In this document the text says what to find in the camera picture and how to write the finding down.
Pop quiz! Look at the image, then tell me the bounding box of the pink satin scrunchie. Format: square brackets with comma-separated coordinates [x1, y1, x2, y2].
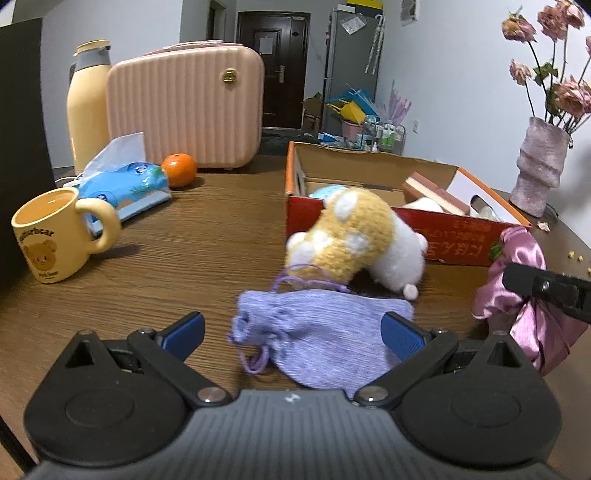
[472, 226, 588, 375]

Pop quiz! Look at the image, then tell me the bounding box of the lavender knitted drawstring pouch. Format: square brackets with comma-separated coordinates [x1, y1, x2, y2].
[228, 267, 414, 397]

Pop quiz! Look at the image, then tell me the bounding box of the yellow white plush toy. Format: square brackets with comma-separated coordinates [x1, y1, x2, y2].
[284, 187, 428, 301]

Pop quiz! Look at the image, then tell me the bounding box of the red scouring sponge block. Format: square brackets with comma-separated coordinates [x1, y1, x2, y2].
[403, 172, 470, 216]

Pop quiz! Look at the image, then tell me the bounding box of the white plastic bag in box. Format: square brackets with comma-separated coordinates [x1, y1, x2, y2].
[470, 195, 501, 222]

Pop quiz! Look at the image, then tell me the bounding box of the orange red cardboard box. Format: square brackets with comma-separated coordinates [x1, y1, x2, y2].
[286, 142, 531, 266]

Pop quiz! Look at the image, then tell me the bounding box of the pink textured vase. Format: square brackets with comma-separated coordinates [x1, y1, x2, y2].
[510, 117, 571, 218]

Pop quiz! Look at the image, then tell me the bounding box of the light blue knitted plush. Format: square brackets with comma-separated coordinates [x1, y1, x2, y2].
[308, 184, 348, 201]

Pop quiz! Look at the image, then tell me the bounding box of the yellow bear mug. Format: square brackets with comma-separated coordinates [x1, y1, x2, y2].
[11, 187, 121, 284]

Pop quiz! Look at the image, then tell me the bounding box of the orange fruit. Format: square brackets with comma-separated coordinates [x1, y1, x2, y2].
[160, 153, 197, 189]

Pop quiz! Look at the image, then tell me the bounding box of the blue tissue pack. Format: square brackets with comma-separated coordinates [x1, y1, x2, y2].
[63, 132, 172, 222]

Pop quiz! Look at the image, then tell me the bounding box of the dried pink rose bouquet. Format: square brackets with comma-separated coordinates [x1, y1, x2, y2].
[501, 1, 590, 136]

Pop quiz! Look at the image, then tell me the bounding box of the metal utility cart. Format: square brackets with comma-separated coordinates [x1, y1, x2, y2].
[360, 120, 407, 156]

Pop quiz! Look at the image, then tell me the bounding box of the pink ribbed small suitcase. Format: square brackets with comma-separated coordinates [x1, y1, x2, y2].
[106, 40, 264, 169]

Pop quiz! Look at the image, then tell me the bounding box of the yellow thermos bottle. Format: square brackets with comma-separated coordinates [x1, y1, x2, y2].
[66, 39, 111, 174]

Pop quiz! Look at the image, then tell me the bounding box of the grey refrigerator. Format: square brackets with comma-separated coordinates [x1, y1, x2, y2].
[321, 6, 383, 135]

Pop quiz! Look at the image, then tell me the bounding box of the dark brown entrance door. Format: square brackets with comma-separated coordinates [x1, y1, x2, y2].
[236, 11, 311, 129]

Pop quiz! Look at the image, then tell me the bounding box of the yellow black box on fridge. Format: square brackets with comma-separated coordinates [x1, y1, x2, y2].
[346, 0, 384, 12]

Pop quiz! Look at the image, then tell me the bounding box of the white wall panel box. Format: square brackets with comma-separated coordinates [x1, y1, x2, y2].
[400, 0, 420, 26]

